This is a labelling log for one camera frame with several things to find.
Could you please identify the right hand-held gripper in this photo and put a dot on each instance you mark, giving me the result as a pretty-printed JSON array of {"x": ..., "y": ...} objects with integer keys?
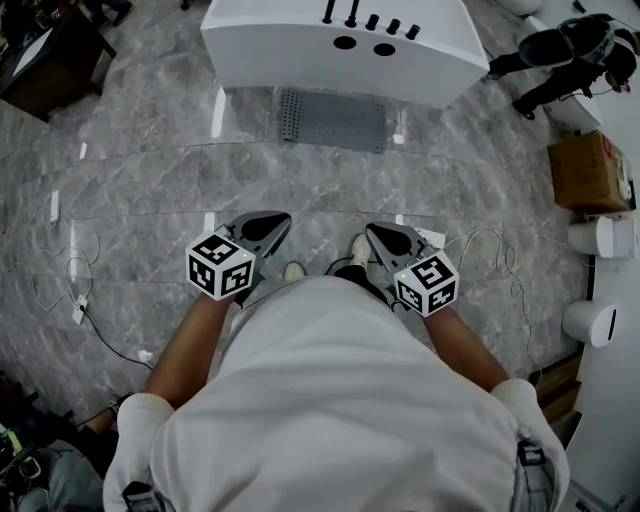
[{"x": 425, "y": 280}]

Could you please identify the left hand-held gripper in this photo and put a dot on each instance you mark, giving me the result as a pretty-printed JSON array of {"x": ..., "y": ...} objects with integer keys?
[{"x": 220, "y": 262}]

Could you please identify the grey perforated bath mat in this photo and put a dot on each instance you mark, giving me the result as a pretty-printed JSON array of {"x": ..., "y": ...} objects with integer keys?
[{"x": 332, "y": 120}]

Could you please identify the person's right forearm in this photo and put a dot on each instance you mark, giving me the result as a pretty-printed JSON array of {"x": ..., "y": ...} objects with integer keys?
[{"x": 460, "y": 345}]

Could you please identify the person's left forearm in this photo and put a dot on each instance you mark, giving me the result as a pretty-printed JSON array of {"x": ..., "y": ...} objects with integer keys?
[{"x": 192, "y": 345}]

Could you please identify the grey marble floor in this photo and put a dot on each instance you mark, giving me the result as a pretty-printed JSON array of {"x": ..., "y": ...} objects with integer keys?
[{"x": 325, "y": 185}]

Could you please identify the person's black trousers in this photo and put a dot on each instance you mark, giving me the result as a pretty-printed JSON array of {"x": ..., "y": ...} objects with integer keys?
[{"x": 357, "y": 277}]

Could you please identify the person's right white shoe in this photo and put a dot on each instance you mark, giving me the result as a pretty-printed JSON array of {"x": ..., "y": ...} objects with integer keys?
[{"x": 360, "y": 249}]

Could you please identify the person's white shoe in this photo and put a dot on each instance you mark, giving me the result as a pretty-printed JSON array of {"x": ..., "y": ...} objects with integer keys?
[
  {"x": 294, "y": 271},
  {"x": 360, "y": 249}
]

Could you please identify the person's left white shoe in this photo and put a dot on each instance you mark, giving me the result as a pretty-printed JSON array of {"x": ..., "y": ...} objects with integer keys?
[{"x": 294, "y": 271}]

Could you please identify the white power strip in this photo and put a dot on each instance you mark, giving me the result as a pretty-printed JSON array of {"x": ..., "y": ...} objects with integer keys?
[{"x": 80, "y": 310}]

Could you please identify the person's white shirt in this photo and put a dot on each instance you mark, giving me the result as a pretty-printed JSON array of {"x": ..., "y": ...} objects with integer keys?
[{"x": 330, "y": 400}]

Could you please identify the white cylinder holder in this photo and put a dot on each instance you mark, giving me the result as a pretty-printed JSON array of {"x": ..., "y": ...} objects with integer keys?
[
  {"x": 597, "y": 236},
  {"x": 590, "y": 324}
]

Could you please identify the brown wooden shelf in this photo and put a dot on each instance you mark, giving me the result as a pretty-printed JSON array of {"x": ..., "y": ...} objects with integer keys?
[{"x": 560, "y": 387}]

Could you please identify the brown cardboard box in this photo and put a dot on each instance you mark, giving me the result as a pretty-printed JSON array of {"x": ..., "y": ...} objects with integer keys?
[{"x": 585, "y": 172}]

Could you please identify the white counter unit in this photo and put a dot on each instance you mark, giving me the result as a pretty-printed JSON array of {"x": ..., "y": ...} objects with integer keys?
[{"x": 610, "y": 400}]

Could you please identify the short black tap knob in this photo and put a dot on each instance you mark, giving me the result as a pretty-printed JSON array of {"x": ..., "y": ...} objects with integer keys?
[
  {"x": 394, "y": 26},
  {"x": 372, "y": 21},
  {"x": 413, "y": 32}
]

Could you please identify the pile of dark equipment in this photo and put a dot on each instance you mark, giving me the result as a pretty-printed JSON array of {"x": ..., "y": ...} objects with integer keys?
[{"x": 35, "y": 450}]

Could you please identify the dark wooden desk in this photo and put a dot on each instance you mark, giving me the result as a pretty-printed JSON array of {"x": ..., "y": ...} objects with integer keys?
[{"x": 45, "y": 55}]

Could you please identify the white wall charger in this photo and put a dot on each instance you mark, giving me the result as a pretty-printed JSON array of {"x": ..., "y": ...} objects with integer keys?
[{"x": 54, "y": 206}]

